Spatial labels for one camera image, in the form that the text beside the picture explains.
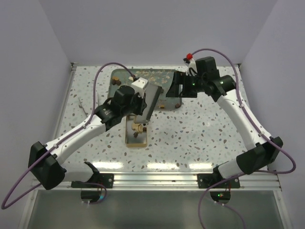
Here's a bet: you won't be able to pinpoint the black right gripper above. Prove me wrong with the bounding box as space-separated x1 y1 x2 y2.
166 71 207 98

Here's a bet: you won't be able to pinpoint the beige round chocolate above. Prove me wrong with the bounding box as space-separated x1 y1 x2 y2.
132 124 139 130

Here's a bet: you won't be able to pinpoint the white heart chocolate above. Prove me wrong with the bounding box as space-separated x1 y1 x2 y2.
135 125 143 133

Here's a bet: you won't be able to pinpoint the gold tin box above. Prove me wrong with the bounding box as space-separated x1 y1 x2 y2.
125 115 148 148

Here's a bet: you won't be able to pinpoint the metal tongs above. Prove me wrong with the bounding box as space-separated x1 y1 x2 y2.
78 97 88 117

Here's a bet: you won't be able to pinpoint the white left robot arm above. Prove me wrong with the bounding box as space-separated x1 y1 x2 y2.
29 83 147 190

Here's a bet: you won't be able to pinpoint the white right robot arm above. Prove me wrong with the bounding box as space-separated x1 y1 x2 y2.
166 54 283 187

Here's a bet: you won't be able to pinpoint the dark chocolate left pair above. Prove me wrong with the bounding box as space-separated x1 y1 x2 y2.
112 80 122 86

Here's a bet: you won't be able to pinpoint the blue floral serving tray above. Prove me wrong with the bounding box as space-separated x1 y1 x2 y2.
107 68 183 113

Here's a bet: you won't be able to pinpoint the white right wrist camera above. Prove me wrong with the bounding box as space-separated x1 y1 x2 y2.
183 53 197 76

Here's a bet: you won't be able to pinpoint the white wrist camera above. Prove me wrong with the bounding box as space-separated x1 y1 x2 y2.
183 53 197 76
131 77 149 98

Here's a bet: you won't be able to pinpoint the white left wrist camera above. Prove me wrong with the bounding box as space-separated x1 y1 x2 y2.
131 77 149 98

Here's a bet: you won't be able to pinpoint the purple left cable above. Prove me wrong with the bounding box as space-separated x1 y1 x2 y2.
1 62 136 210

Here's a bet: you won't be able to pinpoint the purple cable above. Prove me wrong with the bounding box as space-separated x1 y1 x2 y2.
190 48 296 229
1 62 136 210

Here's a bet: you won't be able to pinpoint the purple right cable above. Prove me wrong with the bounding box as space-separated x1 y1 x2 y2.
190 48 296 229

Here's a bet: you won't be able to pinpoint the aluminium front rail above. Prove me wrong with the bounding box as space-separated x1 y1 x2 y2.
98 172 281 191

